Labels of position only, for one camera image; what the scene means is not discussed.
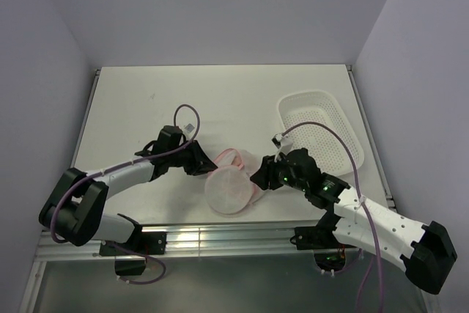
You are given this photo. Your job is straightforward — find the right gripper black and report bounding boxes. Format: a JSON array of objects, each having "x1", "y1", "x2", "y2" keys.
[{"x1": 249, "y1": 150, "x2": 308, "y2": 191}]

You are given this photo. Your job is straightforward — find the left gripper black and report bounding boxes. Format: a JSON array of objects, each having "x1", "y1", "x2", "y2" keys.
[{"x1": 168, "y1": 139, "x2": 218, "y2": 176}]

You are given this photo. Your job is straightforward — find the white mesh laundry bag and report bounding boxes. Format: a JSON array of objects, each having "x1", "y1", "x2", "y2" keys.
[{"x1": 204, "y1": 148, "x2": 265, "y2": 216}]

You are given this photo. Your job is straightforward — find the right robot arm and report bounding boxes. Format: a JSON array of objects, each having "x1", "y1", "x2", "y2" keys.
[{"x1": 251, "y1": 148, "x2": 457, "y2": 295}]

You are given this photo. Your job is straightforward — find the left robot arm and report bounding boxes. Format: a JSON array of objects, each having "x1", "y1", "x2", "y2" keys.
[{"x1": 39, "y1": 125, "x2": 217, "y2": 254}]

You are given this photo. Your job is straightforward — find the white perforated plastic basket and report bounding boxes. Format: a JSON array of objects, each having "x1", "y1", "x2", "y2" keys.
[{"x1": 277, "y1": 90, "x2": 365, "y2": 176}]

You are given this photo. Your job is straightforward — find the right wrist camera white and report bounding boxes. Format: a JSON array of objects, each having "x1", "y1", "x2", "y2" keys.
[{"x1": 271, "y1": 133, "x2": 293, "y2": 155}]

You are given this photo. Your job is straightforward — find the aluminium rail frame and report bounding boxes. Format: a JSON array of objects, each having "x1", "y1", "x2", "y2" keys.
[{"x1": 36, "y1": 219, "x2": 421, "y2": 259}]

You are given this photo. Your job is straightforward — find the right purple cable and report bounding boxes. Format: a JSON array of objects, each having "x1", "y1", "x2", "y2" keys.
[{"x1": 280, "y1": 121, "x2": 385, "y2": 313}]

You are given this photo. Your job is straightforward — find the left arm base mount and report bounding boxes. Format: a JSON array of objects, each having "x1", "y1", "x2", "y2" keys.
[{"x1": 94, "y1": 214, "x2": 167, "y2": 285}]

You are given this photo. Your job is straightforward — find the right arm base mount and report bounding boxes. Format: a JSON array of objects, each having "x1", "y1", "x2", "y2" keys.
[{"x1": 289, "y1": 213, "x2": 363, "y2": 277}]

